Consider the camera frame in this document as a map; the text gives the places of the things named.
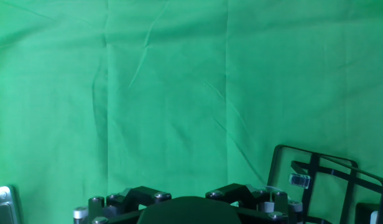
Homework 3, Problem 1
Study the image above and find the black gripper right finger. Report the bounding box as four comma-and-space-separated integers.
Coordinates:
205, 183, 304, 224

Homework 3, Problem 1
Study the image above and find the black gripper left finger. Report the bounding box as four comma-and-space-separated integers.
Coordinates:
73, 185, 172, 224

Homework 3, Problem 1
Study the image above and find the red button box with baseplate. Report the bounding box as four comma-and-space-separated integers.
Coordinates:
0, 185, 17, 224

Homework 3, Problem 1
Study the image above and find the green cloth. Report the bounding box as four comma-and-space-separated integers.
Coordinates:
0, 0, 383, 224

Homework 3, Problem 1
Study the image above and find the black wire cup rack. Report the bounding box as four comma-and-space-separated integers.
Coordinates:
267, 144, 383, 224

